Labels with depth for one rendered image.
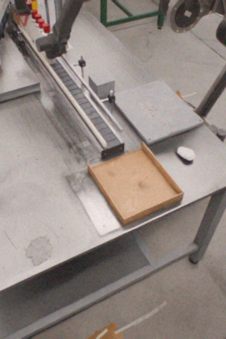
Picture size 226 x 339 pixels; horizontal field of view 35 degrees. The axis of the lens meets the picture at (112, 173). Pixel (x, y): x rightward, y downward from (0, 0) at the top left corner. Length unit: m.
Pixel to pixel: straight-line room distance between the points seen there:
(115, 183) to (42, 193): 0.29
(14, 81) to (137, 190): 0.85
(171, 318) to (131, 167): 0.93
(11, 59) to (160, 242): 1.34
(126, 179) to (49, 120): 0.49
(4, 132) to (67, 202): 0.49
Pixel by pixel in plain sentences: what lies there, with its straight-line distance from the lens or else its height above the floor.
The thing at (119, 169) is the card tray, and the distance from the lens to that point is 1.45.
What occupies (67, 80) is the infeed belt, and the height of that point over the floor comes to 0.88.
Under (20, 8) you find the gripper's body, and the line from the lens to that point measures 1.96.
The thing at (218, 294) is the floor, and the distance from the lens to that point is 2.17.
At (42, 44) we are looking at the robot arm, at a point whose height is 1.10.
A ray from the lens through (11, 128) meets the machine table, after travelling 1.67.
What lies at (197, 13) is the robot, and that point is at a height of 1.12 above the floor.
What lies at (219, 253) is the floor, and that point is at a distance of 2.28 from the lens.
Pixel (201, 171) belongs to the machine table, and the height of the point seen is 0.83.
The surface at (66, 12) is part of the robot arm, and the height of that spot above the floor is 1.28.
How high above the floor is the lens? 1.94
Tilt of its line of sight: 50 degrees down
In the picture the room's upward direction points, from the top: 2 degrees clockwise
